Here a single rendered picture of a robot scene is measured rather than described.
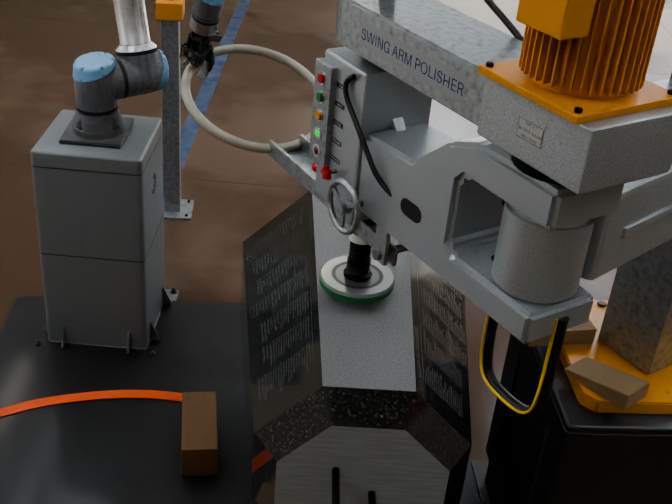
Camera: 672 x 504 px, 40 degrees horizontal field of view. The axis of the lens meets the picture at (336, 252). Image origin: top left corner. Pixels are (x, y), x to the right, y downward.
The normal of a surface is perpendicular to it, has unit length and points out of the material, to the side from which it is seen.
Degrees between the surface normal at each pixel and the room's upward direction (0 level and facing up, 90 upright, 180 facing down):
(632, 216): 90
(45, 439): 0
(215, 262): 0
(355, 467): 90
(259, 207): 0
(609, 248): 90
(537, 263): 90
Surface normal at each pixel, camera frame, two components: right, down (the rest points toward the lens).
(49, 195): -0.04, 0.51
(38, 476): 0.08, -0.85
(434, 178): -0.85, 0.22
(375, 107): 0.52, 0.47
